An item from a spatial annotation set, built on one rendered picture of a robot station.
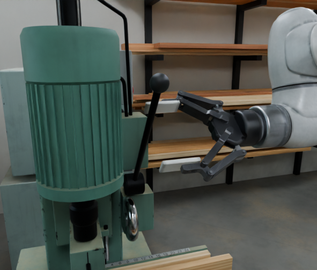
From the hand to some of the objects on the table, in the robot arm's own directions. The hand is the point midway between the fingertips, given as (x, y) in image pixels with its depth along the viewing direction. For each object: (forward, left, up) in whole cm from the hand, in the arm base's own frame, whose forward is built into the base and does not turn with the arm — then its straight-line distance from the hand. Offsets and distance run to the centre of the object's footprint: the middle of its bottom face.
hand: (158, 135), depth 54 cm
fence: (+16, -1, -42) cm, 45 cm away
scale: (+16, -1, -37) cm, 40 cm away
